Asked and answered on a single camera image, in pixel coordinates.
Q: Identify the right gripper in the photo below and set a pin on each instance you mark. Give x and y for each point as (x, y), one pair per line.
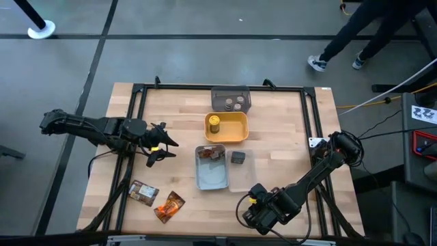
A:
(281, 206)

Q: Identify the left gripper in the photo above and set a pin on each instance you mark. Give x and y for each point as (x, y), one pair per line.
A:
(150, 140)

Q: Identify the orange brown spice packet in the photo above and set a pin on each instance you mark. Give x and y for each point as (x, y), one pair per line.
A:
(210, 153)

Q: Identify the yellow-lid brown spice jar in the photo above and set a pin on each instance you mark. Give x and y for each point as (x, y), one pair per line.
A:
(214, 123)

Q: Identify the green spice tin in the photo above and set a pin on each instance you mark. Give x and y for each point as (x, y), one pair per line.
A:
(238, 157)

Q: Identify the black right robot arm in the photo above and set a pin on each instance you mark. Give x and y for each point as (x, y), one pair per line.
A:
(317, 171)

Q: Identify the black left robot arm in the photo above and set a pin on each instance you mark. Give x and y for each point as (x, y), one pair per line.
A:
(85, 126)

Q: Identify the clear plastic bin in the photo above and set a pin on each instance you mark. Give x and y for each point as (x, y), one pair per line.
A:
(242, 177)

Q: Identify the brown packet white label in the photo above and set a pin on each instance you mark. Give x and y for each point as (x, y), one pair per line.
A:
(143, 193)

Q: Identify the white plastic bin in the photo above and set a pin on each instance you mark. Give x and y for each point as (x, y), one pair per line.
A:
(211, 174)

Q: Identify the yellow plastic bin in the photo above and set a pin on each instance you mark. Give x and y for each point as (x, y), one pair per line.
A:
(232, 130)

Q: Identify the dark grey plastic bin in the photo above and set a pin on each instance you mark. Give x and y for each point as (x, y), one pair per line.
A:
(218, 94)

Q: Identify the black cabinet with sticker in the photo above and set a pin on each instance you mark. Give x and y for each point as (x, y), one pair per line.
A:
(414, 164)

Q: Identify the red-framed device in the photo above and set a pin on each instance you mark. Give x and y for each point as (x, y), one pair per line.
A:
(423, 145)

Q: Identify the person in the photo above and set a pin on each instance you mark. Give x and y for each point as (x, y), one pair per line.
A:
(368, 24)

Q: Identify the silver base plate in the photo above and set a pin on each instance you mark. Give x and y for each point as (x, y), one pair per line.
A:
(314, 141)

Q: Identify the black aluminium table frame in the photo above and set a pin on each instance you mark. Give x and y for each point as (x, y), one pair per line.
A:
(307, 112)

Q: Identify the black post white base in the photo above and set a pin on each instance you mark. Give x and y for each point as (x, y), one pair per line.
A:
(37, 25)

